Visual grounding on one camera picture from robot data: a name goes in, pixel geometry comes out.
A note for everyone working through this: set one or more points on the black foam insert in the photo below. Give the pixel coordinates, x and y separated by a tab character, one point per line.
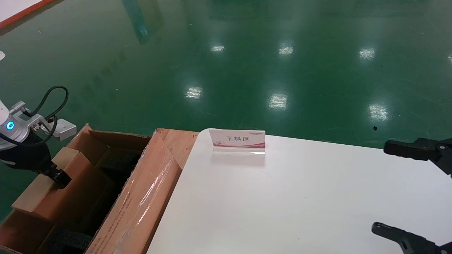
70	241

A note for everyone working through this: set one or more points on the small cardboard box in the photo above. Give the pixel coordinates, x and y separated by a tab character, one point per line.
53	204

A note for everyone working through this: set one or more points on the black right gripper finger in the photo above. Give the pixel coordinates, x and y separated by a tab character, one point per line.
416	150
406	241

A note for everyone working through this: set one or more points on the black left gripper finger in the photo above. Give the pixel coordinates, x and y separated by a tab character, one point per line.
58	177

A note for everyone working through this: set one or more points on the large open cardboard box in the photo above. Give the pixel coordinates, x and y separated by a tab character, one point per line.
148	197

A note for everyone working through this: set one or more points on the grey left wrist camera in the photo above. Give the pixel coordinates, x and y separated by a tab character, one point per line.
65	129

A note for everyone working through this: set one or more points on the white red acrylic sign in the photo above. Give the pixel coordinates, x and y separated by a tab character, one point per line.
237	138

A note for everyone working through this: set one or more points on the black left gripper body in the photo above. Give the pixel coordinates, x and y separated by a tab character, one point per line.
24	157

